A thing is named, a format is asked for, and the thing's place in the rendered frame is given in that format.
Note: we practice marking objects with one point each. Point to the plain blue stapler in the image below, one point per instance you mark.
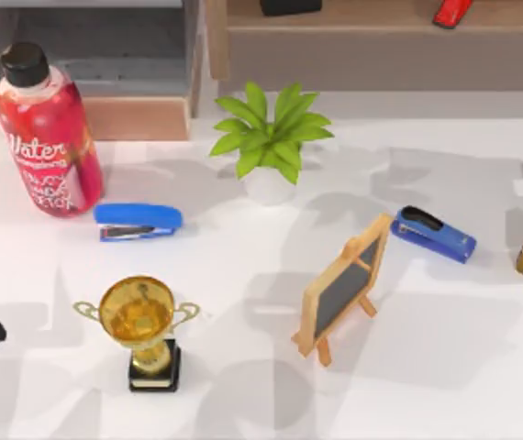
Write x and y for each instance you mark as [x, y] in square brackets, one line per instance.
[137, 217]

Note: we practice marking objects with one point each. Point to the red stapler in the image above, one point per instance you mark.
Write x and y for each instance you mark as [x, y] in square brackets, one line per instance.
[450, 12]

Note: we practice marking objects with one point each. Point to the gold trophy on black base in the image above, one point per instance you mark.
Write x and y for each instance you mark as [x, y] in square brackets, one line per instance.
[140, 316]

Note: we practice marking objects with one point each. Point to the black box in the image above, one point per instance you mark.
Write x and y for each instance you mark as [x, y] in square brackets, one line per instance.
[291, 6]

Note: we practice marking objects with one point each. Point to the wooden open shelf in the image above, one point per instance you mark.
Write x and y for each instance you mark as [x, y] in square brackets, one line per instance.
[381, 46]

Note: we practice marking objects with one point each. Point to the blue and black stapler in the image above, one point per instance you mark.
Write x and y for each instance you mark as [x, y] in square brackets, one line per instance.
[436, 234]

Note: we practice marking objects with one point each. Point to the wooden framed blackboard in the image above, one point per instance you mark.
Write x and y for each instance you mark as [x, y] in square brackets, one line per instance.
[344, 289]

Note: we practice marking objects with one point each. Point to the red bottle with black cap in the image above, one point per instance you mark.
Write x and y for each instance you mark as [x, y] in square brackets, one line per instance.
[48, 137]

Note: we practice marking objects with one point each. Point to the green plant in white pot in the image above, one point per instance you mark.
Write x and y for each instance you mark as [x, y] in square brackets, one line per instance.
[268, 137]

